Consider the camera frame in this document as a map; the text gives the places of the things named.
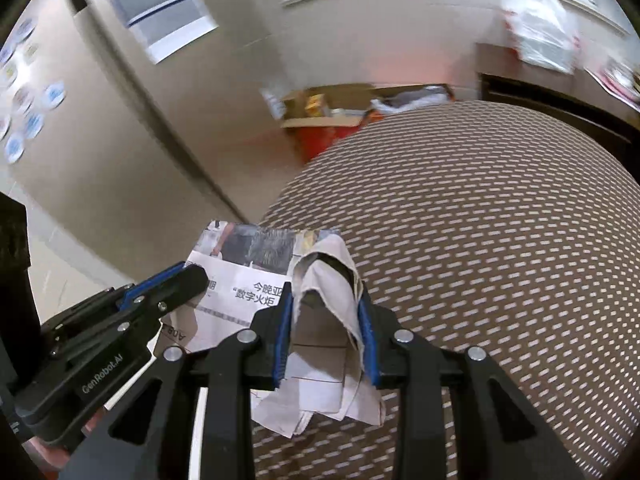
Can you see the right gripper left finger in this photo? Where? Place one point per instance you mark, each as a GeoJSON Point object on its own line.
{"type": "Point", "coordinates": [149, 432]}

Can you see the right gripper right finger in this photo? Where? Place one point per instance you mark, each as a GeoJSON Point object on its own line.
{"type": "Point", "coordinates": [499, 433]}

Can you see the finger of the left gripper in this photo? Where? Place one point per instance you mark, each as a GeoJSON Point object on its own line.
{"type": "Point", "coordinates": [136, 290]}

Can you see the newspaper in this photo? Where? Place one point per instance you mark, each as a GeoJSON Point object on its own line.
{"type": "Point", "coordinates": [252, 268]}

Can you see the beige refrigerator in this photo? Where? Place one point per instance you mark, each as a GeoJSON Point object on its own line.
{"type": "Point", "coordinates": [90, 153]}

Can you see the brown polka dot tablecloth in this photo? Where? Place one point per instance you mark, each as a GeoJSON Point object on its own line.
{"type": "Point", "coordinates": [486, 224]}

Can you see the red gift carton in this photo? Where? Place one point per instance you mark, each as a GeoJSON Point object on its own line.
{"type": "Point", "coordinates": [313, 136]}

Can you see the plain cardboard box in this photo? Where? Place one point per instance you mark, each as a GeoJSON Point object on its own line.
{"type": "Point", "coordinates": [341, 105]}

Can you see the dark wooden sideboard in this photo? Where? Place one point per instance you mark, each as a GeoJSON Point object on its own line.
{"type": "Point", "coordinates": [577, 99]}

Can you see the white plastic shopping bag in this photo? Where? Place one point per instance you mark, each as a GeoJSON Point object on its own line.
{"type": "Point", "coordinates": [542, 33]}

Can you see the wall calendar poster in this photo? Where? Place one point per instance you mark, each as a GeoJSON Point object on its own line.
{"type": "Point", "coordinates": [164, 27]}

